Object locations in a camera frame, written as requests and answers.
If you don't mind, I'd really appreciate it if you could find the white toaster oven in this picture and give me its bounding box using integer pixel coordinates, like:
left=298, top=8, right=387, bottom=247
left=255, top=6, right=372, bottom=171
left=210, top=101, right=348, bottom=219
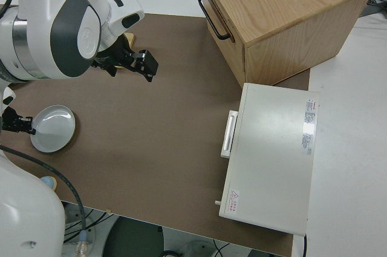
left=213, top=82, right=320, bottom=236

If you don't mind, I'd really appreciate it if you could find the gray plate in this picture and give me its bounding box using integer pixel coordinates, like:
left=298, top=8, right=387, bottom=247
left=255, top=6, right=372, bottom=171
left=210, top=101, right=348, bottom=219
left=31, top=105, right=77, bottom=154

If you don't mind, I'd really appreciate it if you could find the thin black cable tangle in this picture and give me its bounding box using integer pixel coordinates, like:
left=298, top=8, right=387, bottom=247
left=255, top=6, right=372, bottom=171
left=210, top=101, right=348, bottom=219
left=62, top=204, right=117, bottom=242

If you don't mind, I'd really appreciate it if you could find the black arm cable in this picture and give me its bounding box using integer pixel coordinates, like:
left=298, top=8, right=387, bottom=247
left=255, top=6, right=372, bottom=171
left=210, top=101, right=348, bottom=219
left=0, top=0, right=90, bottom=257

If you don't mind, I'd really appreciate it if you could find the toaster oven door handle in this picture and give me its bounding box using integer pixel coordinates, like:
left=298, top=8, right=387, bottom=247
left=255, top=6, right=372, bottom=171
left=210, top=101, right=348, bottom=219
left=220, top=110, right=239, bottom=158

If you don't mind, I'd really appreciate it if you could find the dark round base plate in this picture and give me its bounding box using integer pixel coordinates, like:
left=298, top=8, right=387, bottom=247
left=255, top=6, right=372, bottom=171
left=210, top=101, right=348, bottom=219
left=101, top=217, right=166, bottom=257

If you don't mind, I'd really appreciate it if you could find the black box handle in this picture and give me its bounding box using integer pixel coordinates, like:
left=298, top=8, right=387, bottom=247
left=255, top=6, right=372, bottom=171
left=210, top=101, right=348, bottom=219
left=198, top=0, right=232, bottom=41

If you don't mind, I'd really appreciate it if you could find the brown table mat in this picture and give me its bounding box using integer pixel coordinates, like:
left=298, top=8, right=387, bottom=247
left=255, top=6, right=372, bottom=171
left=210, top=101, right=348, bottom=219
left=0, top=11, right=312, bottom=257

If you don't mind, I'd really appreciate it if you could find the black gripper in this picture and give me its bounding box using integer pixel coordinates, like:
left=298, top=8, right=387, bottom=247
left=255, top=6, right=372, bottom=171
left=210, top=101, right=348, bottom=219
left=92, top=34, right=160, bottom=83
left=2, top=108, right=37, bottom=136

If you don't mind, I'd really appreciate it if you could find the large wooden box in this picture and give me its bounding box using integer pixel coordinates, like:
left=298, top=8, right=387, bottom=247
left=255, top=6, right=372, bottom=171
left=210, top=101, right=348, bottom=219
left=195, top=0, right=376, bottom=88

